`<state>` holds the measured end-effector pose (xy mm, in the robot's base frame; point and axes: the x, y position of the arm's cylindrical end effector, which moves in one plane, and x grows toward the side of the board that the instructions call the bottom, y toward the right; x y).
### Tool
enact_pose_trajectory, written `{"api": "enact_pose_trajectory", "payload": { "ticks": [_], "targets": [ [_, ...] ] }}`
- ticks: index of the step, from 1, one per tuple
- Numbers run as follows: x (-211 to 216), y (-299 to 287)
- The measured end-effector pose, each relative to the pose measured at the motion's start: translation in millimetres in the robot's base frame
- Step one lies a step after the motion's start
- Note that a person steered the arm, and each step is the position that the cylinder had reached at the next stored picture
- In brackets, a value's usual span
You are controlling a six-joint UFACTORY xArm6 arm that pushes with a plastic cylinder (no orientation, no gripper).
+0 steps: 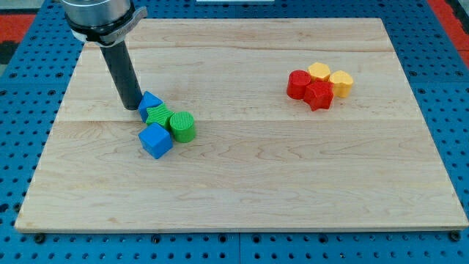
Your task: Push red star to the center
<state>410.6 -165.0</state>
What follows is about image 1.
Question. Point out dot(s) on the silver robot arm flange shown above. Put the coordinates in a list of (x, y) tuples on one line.
[(104, 22)]

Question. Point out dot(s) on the green star block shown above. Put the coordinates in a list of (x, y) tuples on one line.
[(160, 115)]

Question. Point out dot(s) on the red star block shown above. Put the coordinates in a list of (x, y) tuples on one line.
[(318, 95)]

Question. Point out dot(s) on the light wooden board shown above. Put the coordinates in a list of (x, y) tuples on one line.
[(261, 161)]

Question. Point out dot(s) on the green cylinder block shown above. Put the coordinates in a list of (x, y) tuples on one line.
[(183, 127)]

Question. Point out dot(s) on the blue cube block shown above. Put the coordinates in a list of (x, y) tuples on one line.
[(156, 140)]

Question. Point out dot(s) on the red cylinder block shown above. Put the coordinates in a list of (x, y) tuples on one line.
[(297, 83)]

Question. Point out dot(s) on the blue triangular block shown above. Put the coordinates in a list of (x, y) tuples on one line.
[(148, 101)]

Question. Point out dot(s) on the yellow hexagon block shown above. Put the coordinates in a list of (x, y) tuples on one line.
[(319, 72)]

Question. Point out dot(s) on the yellow heart block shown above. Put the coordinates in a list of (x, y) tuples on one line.
[(342, 83)]

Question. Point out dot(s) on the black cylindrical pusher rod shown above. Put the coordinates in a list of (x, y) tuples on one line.
[(123, 74)]

